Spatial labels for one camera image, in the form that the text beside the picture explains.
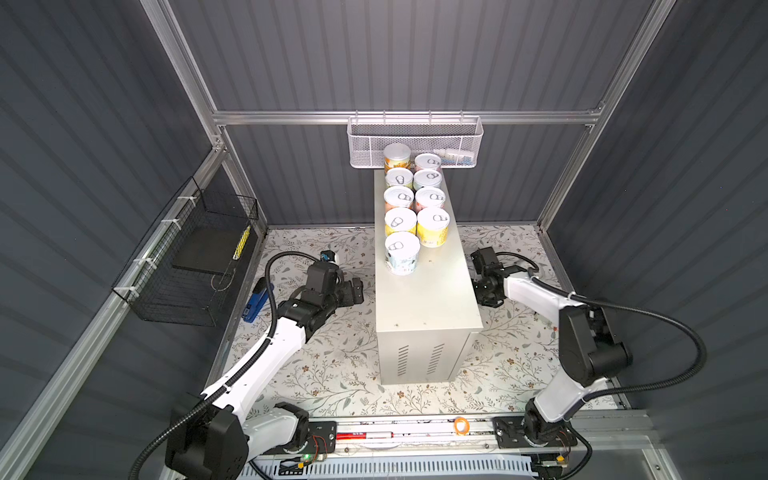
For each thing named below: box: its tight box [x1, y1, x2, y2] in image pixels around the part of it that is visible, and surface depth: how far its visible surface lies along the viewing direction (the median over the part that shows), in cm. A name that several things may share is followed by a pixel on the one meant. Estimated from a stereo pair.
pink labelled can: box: [414, 153, 442, 171], surface depth 82 cm
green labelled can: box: [385, 167, 414, 190], surface depth 78 cm
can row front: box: [384, 185, 415, 214], surface depth 73 cm
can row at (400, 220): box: [384, 207, 417, 237], surface depth 68 cm
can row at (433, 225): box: [417, 207, 450, 248], surface depth 68 cm
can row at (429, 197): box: [414, 186, 446, 214], surface depth 73 cm
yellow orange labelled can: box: [383, 142, 411, 175], surface depth 82 cm
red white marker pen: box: [336, 432, 421, 440], surface depth 75 cm
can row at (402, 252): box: [384, 231, 421, 276], surface depth 63 cm
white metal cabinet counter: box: [374, 170, 484, 385], surface depth 64 cm
